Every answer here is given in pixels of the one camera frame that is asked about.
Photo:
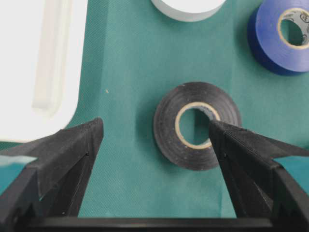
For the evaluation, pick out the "blue tape roll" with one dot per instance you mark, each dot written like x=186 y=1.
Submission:
x=266 y=39

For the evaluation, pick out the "black tape roll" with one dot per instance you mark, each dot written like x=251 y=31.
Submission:
x=207 y=98

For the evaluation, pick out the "green table cloth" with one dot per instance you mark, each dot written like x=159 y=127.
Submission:
x=133 y=55

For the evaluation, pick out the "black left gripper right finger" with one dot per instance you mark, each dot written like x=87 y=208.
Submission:
x=263 y=177

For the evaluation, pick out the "white plastic tray case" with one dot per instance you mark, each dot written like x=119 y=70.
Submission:
x=41 y=50

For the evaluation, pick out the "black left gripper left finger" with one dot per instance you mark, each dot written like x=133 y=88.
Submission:
x=48 y=177

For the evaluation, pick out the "white tape roll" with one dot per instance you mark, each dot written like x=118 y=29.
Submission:
x=188 y=10

